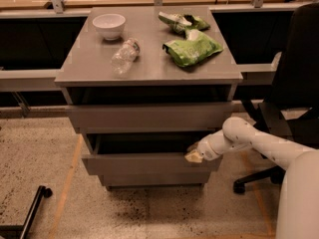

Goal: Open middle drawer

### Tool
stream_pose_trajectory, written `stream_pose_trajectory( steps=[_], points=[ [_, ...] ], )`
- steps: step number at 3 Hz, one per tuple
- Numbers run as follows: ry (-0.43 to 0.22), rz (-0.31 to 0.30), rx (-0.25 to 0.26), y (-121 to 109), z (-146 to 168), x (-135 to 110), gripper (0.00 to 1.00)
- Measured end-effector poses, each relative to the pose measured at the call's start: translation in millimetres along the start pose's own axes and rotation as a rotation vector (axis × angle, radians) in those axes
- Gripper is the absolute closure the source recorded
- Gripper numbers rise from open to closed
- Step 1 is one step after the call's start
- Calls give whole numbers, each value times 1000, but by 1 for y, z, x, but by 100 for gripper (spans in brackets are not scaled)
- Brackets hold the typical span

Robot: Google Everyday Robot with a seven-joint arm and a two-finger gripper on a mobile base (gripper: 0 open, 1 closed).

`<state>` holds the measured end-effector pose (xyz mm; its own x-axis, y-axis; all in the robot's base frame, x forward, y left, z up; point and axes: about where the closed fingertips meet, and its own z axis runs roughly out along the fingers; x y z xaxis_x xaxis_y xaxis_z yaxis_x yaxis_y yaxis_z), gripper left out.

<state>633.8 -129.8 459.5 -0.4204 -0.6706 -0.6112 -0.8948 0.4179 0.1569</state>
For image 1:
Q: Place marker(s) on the green chip bag front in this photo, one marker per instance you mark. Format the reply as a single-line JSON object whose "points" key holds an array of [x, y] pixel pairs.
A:
{"points": [[196, 47]]}

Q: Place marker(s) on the green chip bag back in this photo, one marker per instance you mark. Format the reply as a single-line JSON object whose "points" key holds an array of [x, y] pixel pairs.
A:
{"points": [[181, 22]]}

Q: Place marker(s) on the black wheeled stand leg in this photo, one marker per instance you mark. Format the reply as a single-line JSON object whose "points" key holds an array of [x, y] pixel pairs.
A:
{"points": [[21, 231]]}

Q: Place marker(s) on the grey top drawer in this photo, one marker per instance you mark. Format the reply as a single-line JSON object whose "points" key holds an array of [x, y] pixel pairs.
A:
{"points": [[149, 118]]}

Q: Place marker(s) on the black office chair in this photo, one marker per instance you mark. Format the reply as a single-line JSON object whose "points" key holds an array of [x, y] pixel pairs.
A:
{"points": [[291, 106]]}

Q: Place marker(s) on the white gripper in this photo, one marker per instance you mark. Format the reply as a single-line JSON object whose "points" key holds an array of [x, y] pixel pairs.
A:
{"points": [[204, 149]]}

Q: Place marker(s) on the clear plastic bottle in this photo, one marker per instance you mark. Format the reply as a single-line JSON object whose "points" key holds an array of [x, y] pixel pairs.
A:
{"points": [[124, 57]]}

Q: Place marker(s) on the grey metal railing frame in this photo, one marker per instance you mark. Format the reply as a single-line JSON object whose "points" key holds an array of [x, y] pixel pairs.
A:
{"points": [[67, 26]]}

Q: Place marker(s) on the grey drawer cabinet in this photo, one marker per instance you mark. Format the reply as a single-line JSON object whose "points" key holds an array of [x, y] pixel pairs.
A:
{"points": [[153, 78]]}

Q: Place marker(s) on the green chip bag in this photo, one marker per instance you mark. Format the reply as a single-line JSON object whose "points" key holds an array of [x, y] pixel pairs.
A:
{"points": [[181, 22], [196, 47]]}

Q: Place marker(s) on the white bowl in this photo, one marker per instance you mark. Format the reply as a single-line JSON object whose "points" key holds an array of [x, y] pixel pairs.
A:
{"points": [[110, 26]]}

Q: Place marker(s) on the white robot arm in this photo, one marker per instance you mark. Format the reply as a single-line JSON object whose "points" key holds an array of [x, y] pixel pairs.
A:
{"points": [[298, 210]]}

